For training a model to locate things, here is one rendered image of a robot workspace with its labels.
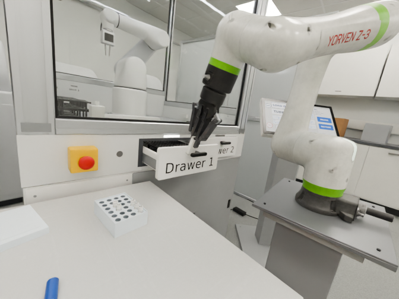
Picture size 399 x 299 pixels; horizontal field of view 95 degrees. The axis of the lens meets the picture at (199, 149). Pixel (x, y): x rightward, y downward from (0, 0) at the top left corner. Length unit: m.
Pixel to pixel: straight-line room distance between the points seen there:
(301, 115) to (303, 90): 0.09
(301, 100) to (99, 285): 0.79
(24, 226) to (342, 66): 3.91
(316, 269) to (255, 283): 0.40
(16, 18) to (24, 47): 0.06
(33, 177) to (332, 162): 0.87
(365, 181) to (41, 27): 3.52
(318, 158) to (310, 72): 0.32
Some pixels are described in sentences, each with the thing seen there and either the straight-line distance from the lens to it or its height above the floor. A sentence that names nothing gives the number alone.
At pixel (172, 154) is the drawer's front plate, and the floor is 0.90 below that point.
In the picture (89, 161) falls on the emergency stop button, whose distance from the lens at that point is 0.61.
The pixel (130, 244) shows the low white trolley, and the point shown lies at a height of 0.76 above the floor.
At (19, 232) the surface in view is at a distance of 0.55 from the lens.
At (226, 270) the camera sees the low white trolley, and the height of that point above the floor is 0.76.
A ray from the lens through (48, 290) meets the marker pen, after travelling 0.41.
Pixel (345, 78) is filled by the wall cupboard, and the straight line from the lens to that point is 3.84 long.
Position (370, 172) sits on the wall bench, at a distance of 3.46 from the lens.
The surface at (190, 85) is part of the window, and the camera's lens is 0.85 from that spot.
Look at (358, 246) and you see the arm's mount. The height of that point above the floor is 0.78.
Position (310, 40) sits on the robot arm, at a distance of 0.49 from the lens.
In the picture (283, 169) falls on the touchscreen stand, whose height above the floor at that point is 0.70.
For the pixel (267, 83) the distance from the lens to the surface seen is 2.34.
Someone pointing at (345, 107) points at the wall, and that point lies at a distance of 4.13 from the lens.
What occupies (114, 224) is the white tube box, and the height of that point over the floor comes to 0.79.
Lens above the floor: 1.07
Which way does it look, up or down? 13 degrees down
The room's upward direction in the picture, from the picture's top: 7 degrees clockwise
